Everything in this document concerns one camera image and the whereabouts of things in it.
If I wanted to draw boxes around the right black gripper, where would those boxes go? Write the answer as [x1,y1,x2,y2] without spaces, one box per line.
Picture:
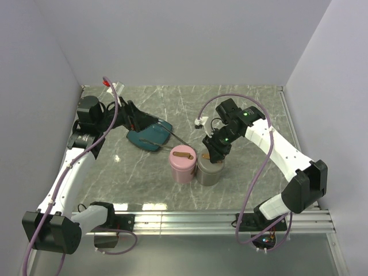
[202,126,241,164]

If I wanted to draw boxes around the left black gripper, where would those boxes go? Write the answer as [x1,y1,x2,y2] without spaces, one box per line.
[96,96,158,132]

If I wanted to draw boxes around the grey round lid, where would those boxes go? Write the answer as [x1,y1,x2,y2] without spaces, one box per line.
[197,153,225,174]

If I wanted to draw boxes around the metal tongs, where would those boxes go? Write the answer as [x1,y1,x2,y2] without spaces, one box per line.
[139,119,192,149]

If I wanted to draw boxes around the teal square plate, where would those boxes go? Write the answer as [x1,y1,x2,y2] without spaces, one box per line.
[126,119,173,152]

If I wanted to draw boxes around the grey cylindrical container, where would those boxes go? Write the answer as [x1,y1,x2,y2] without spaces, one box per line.
[195,151,225,186]

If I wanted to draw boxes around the pink round lid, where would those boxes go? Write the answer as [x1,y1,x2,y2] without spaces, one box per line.
[168,145,197,170]

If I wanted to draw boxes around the pink cylindrical container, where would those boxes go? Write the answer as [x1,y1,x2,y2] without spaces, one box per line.
[168,158,197,183]

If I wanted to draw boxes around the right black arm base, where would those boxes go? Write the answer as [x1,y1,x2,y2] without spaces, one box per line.
[231,212,288,250]

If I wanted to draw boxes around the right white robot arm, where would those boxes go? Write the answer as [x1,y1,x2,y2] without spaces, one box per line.
[194,98,328,230]

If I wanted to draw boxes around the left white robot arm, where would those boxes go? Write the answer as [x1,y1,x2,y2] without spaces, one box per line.
[22,96,159,254]

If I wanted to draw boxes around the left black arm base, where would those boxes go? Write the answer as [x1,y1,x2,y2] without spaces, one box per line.
[93,214,135,249]

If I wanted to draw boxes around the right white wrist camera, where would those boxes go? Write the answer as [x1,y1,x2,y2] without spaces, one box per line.
[194,116,213,137]

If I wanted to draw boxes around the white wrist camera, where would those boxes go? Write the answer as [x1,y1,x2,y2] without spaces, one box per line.
[103,81,125,95]
[194,116,213,137]

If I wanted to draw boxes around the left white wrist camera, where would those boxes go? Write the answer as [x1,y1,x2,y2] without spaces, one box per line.
[103,81,125,95]

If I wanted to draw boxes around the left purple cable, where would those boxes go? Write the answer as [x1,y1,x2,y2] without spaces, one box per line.
[21,76,138,276]

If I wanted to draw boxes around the purple cable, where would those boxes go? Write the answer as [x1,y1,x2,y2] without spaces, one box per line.
[198,93,293,253]
[21,76,138,276]

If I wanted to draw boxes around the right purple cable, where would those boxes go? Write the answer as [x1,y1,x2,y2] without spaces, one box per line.
[198,93,293,253]

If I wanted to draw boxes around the aluminium rail frame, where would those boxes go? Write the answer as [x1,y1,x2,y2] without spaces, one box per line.
[17,86,350,276]

